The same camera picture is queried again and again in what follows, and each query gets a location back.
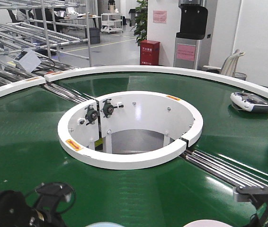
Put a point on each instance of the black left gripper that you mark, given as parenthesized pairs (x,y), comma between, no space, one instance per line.
(41,207)

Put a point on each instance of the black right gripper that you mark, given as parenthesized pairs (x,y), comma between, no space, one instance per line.
(258,196)

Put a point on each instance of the pink plate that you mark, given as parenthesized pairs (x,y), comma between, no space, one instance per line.
(206,223)

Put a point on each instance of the light blue plate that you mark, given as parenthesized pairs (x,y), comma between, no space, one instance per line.
(104,224)

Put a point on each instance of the green circular conveyor belt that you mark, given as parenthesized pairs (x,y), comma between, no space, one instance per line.
(169,195)

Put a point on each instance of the white remote controller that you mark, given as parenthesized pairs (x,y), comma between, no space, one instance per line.
(248,102)

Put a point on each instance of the white chair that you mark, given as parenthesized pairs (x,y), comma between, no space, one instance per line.
(229,66)

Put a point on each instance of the white control box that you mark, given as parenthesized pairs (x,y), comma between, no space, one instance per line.
(27,60)

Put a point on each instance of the grey roller rack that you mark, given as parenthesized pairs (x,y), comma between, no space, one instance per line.
(32,34)

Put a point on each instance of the black water dispenser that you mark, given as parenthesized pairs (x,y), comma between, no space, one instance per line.
(192,30)

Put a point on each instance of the red fire extinguisher box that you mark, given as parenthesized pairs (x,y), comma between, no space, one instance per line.
(149,52)

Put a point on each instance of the white shelving cart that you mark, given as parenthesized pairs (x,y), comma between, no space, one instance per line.
(111,23)

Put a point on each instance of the green potted plant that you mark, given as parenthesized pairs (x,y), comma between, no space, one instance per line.
(141,21)

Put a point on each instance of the white outer rail left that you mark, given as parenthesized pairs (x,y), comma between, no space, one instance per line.
(20,85)

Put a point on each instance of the white rail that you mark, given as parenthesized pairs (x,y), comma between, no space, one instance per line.
(20,85)
(248,86)

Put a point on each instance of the white outer rail right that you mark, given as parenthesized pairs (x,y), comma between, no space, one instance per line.
(248,86)

